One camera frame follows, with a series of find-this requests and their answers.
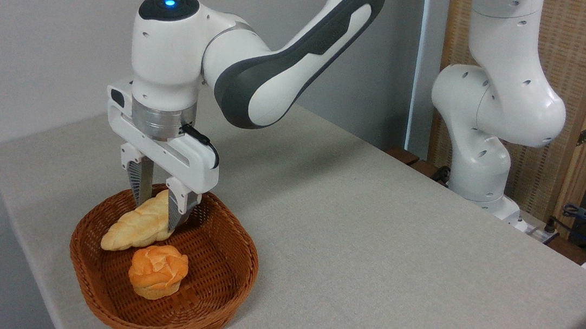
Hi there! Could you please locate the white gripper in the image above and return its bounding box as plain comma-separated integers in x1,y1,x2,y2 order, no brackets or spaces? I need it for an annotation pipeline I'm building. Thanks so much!
93,73,229,237

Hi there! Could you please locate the long braided bread loaf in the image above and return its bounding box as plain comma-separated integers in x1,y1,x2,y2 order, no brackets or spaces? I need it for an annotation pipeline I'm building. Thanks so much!
100,183,182,258

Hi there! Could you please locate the round orange bread roll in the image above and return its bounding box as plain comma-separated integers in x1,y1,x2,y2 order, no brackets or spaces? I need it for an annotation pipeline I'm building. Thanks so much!
126,241,192,304

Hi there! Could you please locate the brown wicker basket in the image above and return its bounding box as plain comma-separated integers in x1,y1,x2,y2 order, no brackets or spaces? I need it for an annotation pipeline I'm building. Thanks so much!
61,175,267,329

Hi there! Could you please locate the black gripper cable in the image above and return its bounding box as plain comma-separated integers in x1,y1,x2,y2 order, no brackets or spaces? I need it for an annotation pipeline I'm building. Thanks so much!
177,123,223,170

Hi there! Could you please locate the white vertical wall trim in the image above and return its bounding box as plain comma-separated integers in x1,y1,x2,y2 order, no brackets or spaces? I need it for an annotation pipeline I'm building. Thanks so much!
405,0,432,152

